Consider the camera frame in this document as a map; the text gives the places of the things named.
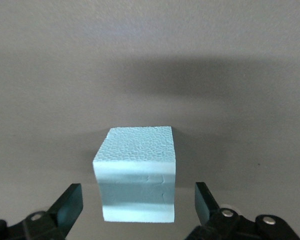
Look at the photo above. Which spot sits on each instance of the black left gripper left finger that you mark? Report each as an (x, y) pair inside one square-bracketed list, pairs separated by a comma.
[(65, 212)]

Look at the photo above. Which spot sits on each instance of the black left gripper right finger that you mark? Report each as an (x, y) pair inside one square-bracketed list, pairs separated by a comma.
[(207, 210)]

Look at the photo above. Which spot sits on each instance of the light blue foam block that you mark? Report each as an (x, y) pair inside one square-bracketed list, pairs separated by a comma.
[(137, 175)]

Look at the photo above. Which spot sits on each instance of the dark grey table mat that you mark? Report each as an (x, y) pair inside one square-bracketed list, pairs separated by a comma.
[(65, 75)]

